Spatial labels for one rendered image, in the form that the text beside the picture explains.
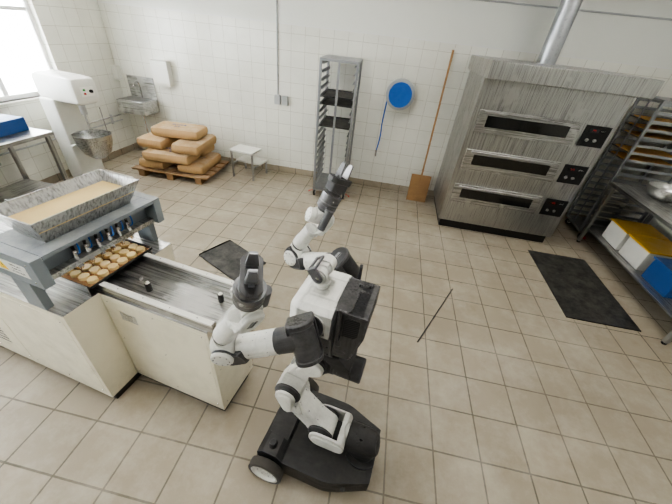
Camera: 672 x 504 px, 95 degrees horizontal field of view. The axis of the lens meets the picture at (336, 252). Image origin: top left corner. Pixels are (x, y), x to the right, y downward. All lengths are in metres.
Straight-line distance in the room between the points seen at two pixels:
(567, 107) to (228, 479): 4.46
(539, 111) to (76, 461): 4.86
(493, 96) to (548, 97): 0.55
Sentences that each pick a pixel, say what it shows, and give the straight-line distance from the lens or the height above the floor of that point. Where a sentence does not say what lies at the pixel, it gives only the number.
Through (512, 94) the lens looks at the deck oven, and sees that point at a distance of 4.18.
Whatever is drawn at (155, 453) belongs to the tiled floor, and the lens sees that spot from 2.41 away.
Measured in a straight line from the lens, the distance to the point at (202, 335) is 1.73.
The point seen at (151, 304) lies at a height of 0.90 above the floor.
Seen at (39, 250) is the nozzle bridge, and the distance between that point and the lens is 1.93.
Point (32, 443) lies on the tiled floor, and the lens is 2.75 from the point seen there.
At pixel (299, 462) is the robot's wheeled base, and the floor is 0.17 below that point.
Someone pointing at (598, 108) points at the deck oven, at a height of 1.69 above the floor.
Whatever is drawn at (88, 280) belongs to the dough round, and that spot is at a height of 0.92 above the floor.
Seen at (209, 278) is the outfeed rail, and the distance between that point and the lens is 1.92.
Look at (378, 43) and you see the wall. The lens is 5.00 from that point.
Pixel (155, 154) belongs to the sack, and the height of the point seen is 0.38.
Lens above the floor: 2.11
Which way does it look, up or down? 36 degrees down
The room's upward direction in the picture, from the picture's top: 7 degrees clockwise
